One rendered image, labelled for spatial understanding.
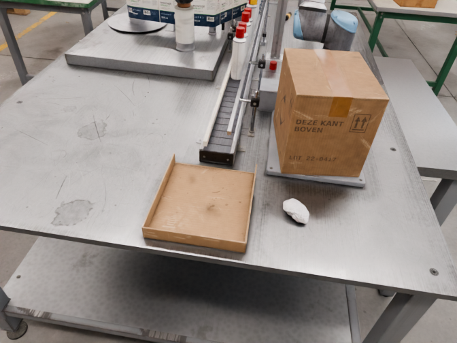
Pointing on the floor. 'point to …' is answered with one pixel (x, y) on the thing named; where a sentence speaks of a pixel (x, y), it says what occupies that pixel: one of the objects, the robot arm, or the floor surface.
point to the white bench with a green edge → (77, 7)
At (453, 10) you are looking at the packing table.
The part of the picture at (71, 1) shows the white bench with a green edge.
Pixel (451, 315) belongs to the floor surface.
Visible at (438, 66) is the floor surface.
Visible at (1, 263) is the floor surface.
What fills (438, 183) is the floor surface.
